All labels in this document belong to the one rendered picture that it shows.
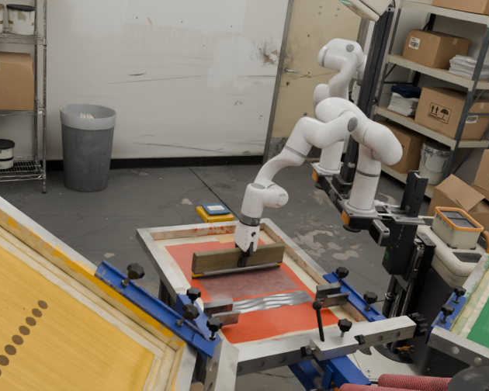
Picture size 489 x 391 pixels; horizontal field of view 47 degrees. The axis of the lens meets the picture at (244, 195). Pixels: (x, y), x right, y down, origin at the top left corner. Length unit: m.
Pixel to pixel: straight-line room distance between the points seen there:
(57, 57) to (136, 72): 0.68
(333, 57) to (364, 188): 0.58
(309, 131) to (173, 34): 3.52
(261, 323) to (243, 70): 4.09
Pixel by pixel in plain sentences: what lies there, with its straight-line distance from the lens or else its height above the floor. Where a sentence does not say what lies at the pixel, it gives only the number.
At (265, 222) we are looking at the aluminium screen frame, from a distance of 2.40.
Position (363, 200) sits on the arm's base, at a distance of 2.29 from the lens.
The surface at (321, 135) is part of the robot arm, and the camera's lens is 1.91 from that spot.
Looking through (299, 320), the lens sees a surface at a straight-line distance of 1.89.
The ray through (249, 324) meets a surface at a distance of 1.82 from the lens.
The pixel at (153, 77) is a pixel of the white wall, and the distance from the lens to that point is 5.34.
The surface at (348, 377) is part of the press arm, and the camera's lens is 1.57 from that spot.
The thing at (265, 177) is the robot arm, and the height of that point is 1.29.
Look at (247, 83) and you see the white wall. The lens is 5.72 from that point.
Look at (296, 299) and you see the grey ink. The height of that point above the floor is 0.96.
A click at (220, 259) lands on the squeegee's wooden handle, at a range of 1.99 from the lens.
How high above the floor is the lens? 2.00
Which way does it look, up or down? 23 degrees down
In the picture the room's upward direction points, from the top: 9 degrees clockwise
